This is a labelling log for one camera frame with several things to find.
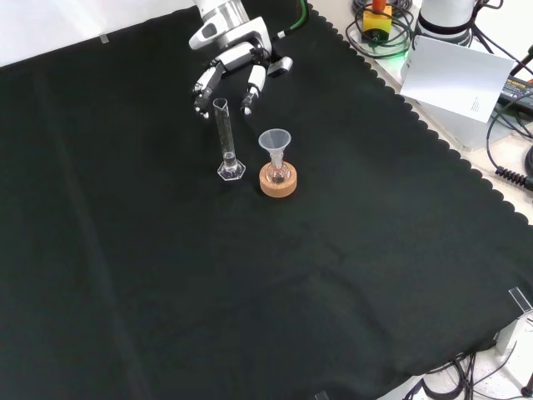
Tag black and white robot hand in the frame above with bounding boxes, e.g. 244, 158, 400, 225
192, 17, 273, 121

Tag clear glass graduated cylinder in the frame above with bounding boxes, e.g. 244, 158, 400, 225
212, 97, 247, 183

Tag clear plastic funnel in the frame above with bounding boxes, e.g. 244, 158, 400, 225
257, 128, 291, 168

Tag round-bottom glass flask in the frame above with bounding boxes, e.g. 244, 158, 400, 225
266, 152, 291, 185

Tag yellow stop button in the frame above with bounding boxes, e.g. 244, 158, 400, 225
361, 0, 394, 45

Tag black bench cloth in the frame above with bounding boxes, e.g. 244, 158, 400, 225
0, 0, 533, 400

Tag black power adapter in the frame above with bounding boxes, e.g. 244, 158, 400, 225
496, 76, 533, 106

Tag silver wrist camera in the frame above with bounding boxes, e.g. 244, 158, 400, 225
267, 55, 295, 79

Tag green cable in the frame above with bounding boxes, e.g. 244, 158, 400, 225
274, 0, 311, 41

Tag black cable round stop button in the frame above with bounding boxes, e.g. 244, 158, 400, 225
344, 0, 418, 60

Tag cork ring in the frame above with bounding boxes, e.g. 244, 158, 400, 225
258, 162, 299, 199

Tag black spiral cable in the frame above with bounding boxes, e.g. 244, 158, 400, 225
494, 165, 533, 189

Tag grey metal bracket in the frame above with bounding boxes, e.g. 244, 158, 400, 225
494, 312, 533, 356

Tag black floor cable bundle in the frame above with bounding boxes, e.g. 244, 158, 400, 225
398, 348, 533, 400

